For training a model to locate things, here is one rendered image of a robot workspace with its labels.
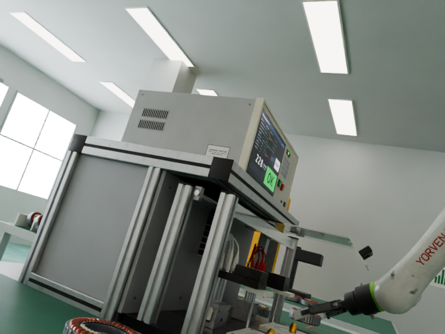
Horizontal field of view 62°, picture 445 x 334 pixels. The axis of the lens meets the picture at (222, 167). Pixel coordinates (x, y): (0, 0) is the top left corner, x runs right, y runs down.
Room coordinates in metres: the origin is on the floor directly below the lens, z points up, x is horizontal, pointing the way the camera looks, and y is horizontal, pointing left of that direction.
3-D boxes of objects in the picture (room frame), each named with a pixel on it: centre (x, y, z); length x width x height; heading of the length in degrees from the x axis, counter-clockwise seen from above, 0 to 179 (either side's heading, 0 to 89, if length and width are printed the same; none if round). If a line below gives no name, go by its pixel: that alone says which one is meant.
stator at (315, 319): (1.40, -0.43, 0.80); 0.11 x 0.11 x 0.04
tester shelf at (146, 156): (1.11, 0.03, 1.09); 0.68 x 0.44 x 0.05; 154
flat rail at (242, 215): (1.02, -0.17, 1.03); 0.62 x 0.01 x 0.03; 154
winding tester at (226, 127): (1.13, 0.03, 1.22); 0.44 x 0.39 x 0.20; 154
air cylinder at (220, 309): (0.93, -0.07, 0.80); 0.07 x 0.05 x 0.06; 154
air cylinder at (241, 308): (1.14, -0.18, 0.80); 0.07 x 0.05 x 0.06; 154
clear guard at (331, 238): (1.14, -0.33, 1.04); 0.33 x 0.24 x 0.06; 64
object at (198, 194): (1.05, -0.10, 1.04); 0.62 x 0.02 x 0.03; 154
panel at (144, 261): (1.08, -0.03, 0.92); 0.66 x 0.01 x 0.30; 154
